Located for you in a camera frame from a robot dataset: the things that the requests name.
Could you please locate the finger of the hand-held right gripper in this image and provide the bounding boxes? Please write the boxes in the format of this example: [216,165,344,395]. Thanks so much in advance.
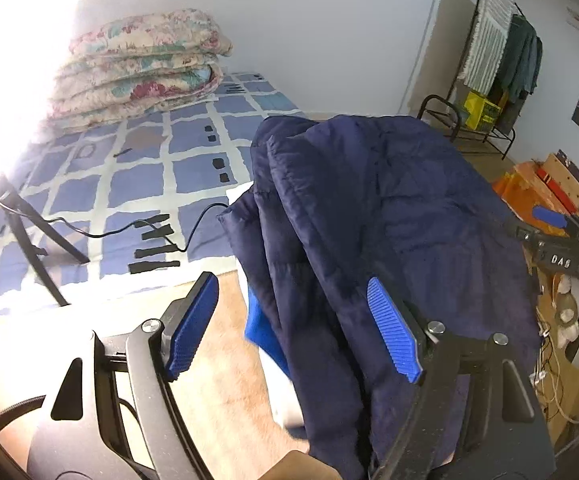
[531,204,579,235]
[506,220,546,247]

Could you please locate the large brown cardboard box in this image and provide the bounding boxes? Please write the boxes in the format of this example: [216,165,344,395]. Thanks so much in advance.
[535,260,579,457]

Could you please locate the orange box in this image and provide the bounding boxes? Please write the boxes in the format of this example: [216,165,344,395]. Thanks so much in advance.
[491,160,570,237]

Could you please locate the black clothes drying rack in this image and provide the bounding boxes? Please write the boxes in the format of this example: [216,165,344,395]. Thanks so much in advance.
[444,0,545,162]

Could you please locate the brown cardboard piece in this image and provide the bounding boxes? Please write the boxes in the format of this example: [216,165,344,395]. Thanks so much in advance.
[268,450,343,480]

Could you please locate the thick black cable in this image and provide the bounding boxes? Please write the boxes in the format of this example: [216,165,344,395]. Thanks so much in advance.
[0,394,48,437]

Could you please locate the peach bed sheet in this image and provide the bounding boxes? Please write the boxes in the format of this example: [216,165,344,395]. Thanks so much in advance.
[0,270,316,480]

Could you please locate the folded floral quilt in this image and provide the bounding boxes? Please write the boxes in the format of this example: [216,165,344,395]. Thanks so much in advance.
[50,8,234,122]

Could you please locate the small cardboard box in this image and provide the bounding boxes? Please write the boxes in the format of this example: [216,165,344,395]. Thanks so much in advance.
[534,152,579,217]

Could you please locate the dark hanging clothes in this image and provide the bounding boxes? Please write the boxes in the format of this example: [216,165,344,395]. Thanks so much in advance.
[489,14,545,134]

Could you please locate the blue checkered blanket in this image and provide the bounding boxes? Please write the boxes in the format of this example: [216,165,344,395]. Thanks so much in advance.
[0,71,303,317]

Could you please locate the white cable bundle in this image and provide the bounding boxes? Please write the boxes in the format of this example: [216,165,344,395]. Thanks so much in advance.
[533,320,576,427]

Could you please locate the thin black cable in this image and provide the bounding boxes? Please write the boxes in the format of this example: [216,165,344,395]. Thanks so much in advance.
[37,202,230,254]

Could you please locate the black metal rack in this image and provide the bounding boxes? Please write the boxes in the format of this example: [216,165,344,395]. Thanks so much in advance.
[418,95,463,144]

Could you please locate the yellow plastic crate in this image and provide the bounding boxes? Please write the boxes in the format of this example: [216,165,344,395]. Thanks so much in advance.
[463,90,503,131]

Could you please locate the black tripod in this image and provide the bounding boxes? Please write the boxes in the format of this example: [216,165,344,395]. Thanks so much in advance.
[0,172,91,307]

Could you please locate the royal blue jacket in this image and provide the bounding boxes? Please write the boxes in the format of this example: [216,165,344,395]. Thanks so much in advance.
[242,187,311,427]

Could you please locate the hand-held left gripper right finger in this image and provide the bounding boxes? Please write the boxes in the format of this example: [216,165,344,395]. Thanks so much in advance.
[366,276,558,480]

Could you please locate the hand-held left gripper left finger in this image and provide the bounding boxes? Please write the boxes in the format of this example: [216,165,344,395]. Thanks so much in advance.
[50,271,220,480]

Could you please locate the striped white towel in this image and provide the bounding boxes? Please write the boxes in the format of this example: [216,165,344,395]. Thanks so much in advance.
[461,0,516,96]

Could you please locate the navy puffer jacket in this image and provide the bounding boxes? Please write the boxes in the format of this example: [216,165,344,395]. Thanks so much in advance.
[218,114,543,480]

